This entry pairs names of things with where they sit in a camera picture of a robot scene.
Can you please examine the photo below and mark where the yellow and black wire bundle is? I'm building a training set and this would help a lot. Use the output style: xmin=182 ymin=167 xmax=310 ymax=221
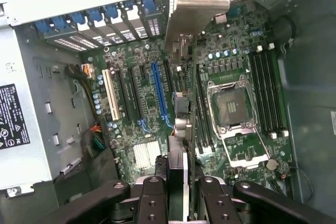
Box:
xmin=65 ymin=63 xmax=106 ymax=120

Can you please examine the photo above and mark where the grey power supply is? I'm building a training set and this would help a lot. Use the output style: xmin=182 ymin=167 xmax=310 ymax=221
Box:
xmin=0 ymin=27 xmax=91 ymax=190

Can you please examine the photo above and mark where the silver chipset heat sink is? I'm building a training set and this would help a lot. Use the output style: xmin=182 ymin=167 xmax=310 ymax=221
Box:
xmin=132 ymin=140 xmax=161 ymax=169

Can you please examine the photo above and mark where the blue expansion slot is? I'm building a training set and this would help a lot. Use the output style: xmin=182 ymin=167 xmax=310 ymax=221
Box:
xmin=151 ymin=61 xmax=172 ymax=127

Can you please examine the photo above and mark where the black expansion slot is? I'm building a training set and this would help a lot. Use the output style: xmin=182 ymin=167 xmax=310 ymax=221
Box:
xmin=115 ymin=68 xmax=133 ymax=121
xmin=162 ymin=59 xmax=176 ymax=96

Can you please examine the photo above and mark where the round coin battery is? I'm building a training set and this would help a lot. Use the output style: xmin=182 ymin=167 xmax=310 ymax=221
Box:
xmin=265 ymin=158 xmax=279 ymax=171

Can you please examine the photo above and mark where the open black PC case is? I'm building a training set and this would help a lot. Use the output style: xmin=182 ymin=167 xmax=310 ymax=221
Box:
xmin=0 ymin=0 xmax=336 ymax=224

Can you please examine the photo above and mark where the multicoloured power wire bundle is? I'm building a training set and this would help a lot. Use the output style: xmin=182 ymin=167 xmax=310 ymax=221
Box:
xmin=81 ymin=121 xmax=106 ymax=156

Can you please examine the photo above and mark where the green motherboard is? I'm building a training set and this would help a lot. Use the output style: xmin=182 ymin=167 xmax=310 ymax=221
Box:
xmin=80 ymin=0 xmax=295 ymax=190

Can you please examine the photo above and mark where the CPU socket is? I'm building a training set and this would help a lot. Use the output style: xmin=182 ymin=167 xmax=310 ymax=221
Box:
xmin=206 ymin=76 xmax=259 ymax=140

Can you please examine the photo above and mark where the white expansion slot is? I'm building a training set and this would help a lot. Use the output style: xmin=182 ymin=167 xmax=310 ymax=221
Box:
xmin=101 ymin=69 xmax=121 ymax=121

